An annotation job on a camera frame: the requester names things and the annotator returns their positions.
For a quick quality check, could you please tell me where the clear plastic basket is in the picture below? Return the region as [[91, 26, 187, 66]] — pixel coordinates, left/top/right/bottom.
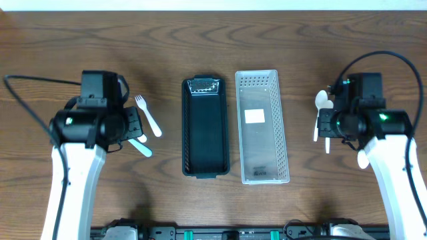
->
[[235, 69, 290, 185]]

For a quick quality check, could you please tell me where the black plastic basket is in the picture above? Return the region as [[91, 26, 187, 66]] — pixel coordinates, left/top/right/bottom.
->
[[181, 75, 230, 179]]

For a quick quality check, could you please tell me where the mint green plastic fork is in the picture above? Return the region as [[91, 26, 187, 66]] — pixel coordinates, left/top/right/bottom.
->
[[128, 139, 153, 157]]

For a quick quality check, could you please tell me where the white plastic spoon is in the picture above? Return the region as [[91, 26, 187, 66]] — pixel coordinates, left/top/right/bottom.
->
[[318, 100, 334, 154], [312, 89, 329, 143], [357, 149, 370, 169]]

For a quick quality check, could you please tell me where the white plastic fork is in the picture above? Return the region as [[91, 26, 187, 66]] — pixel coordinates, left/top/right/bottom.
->
[[137, 134, 147, 143], [135, 95, 162, 137]]

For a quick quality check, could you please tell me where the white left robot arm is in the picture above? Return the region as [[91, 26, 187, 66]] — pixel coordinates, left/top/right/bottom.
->
[[41, 70, 143, 239]]

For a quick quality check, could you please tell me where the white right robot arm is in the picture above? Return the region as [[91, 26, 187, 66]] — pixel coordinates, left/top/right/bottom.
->
[[317, 73, 426, 239]]

